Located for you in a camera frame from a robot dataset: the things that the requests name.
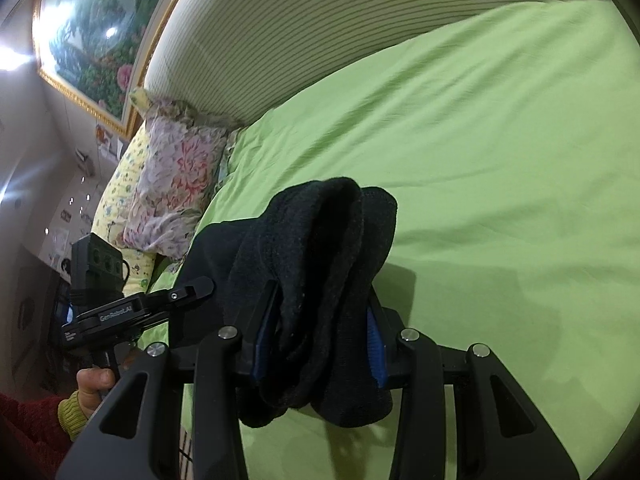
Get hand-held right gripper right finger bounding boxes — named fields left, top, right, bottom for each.
left=366, top=292, right=581, bottom=480

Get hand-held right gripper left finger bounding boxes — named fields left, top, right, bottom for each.
left=60, top=280, right=281, bottom=480

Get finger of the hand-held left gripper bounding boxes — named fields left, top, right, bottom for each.
left=145, top=276, right=216, bottom=314

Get dark navy pants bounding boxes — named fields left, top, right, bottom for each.
left=167, top=176, right=399, bottom=429

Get person's left forearm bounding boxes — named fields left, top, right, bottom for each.
left=0, top=390, right=90, bottom=480

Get person's left hand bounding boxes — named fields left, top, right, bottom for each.
left=75, top=366, right=121, bottom=421

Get yellow patterned pillow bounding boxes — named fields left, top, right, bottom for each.
left=92, top=87, right=161, bottom=296

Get pink floral pillow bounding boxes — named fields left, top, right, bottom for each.
left=122, top=112, right=231, bottom=261

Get faded floral pillow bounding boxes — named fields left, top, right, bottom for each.
left=150, top=97, right=246, bottom=133

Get light green bed sheet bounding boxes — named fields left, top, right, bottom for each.
left=145, top=0, right=640, bottom=480

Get gold framed floral painting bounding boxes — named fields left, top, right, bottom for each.
left=32, top=0, right=206, bottom=136

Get striped padded headboard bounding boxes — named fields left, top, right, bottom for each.
left=142, top=0, right=616, bottom=128

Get wall picture cards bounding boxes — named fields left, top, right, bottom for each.
left=95, top=125, right=126, bottom=161

